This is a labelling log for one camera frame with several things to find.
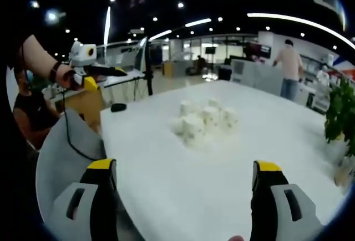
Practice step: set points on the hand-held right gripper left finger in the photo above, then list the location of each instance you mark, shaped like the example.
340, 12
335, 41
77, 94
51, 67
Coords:
83, 213

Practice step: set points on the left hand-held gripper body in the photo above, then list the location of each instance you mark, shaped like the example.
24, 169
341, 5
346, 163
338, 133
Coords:
80, 54

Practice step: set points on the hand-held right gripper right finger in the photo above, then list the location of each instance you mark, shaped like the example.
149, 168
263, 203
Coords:
280, 213

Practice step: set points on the cluster of white paper cups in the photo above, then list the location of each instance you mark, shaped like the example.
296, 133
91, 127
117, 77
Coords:
205, 120

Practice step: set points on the person's left hand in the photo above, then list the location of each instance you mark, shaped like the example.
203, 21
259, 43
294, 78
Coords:
69, 79

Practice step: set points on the person's right hand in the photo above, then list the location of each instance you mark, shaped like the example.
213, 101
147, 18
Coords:
235, 238

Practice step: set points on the white background desk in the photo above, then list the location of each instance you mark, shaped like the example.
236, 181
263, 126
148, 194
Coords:
122, 74

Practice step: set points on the wooden cabinet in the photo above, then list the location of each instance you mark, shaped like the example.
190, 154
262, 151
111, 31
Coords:
83, 105

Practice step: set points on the dark wristband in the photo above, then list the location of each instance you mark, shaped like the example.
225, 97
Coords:
54, 72

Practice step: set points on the small black flat object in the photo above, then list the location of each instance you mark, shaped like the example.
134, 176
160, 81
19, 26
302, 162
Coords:
118, 107

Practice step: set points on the black tripod stand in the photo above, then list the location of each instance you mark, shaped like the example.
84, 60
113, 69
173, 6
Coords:
149, 69

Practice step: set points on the person's dark clothing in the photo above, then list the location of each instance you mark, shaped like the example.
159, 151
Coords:
30, 113

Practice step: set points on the small dark monitor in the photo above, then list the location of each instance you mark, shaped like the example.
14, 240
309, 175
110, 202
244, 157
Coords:
210, 50

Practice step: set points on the green potted plant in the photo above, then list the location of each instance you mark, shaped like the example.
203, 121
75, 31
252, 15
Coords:
341, 110

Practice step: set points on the white counter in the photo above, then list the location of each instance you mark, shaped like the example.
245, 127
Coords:
255, 74

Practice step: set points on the long curved ceiling light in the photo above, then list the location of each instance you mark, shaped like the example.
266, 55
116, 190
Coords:
302, 22

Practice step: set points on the dark wall screen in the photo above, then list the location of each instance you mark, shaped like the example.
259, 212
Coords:
259, 51

